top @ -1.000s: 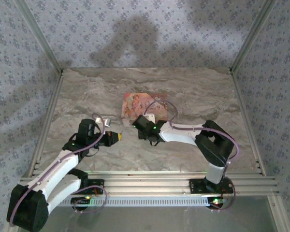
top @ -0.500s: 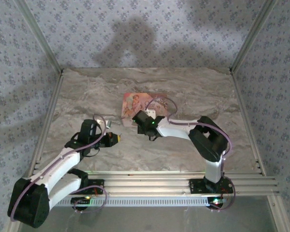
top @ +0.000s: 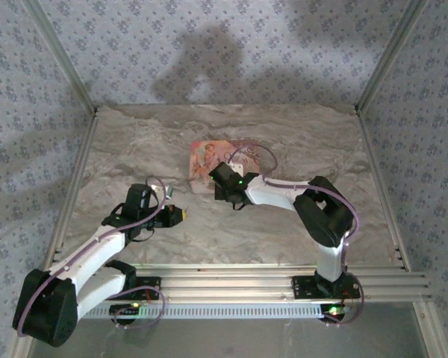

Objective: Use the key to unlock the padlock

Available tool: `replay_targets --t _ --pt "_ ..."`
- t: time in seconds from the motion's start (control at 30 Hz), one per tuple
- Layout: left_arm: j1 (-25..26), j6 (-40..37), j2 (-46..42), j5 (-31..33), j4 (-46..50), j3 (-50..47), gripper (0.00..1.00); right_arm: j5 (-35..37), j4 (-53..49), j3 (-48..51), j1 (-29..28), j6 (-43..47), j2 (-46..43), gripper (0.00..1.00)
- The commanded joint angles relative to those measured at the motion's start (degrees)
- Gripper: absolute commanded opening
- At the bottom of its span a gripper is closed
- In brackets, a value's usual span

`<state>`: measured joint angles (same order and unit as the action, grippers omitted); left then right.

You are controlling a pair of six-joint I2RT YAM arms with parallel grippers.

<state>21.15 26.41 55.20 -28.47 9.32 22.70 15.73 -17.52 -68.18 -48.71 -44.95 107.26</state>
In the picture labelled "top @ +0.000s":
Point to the decorated pink wooden box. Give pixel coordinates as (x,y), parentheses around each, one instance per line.
(205,160)

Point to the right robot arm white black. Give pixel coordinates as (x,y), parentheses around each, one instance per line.
(276,194)

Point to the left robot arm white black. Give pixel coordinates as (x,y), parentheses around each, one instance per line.
(93,253)

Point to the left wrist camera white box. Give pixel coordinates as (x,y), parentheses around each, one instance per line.
(163,191)

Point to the aluminium side rail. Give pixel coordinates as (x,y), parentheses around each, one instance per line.
(80,168)
(377,179)

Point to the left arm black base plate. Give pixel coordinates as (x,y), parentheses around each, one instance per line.
(151,289)

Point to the horizontal aluminium mounting rail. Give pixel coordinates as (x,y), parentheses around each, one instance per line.
(227,285)

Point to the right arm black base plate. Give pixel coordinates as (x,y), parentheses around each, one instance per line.
(302,287)

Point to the aluminium corner post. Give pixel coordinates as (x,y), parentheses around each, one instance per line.
(392,56)
(59,56)

